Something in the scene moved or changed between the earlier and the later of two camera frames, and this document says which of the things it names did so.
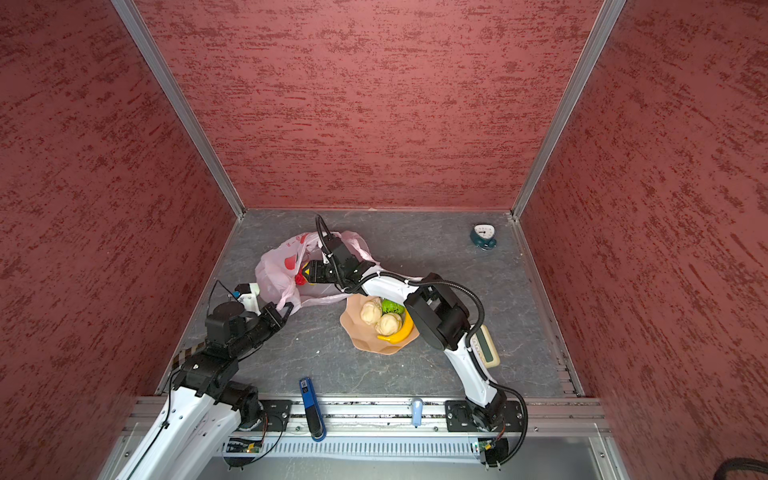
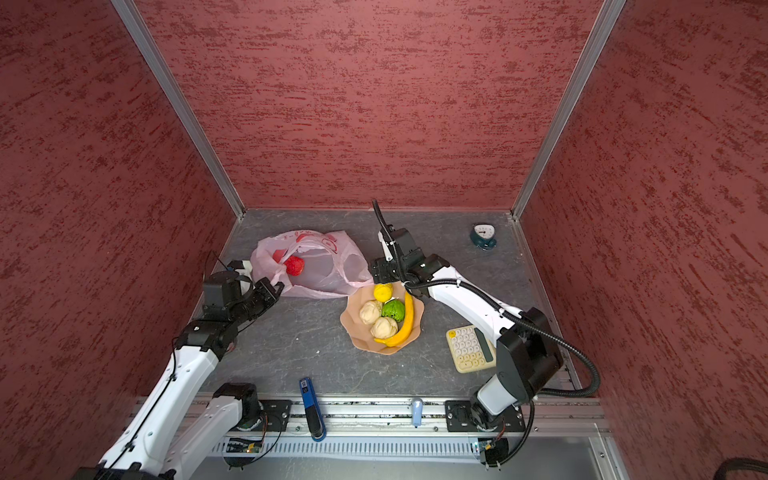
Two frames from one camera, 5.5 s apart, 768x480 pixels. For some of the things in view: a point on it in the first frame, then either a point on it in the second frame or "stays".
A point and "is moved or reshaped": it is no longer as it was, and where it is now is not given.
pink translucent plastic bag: x=276 y=269 is moved or reshaped
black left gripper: x=277 y=322 to x=264 y=286
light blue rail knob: x=417 y=404 stays
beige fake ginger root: x=371 y=311 stays
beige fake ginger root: x=388 y=324 stays
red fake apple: x=300 y=279 to x=294 y=265
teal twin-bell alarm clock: x=483 y=236 stays
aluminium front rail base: x=415 y=431 stays
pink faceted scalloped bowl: x=365 y=335 stays
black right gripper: x=317 y=272 to x=380 y=269
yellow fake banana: x=406 y=328 stays
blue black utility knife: x=316 y=425 stays
